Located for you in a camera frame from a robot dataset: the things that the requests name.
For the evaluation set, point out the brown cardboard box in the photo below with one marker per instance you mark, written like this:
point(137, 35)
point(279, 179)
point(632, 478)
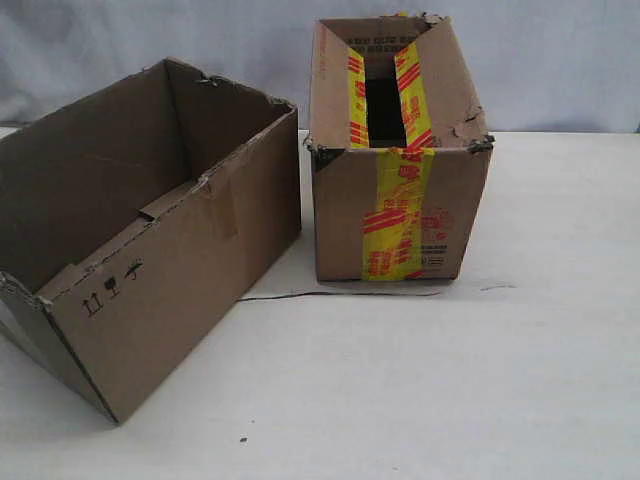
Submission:
point(134, 218)

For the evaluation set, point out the cardboard box with yellow tape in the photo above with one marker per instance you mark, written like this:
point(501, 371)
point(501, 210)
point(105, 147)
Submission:
point(400, 149)

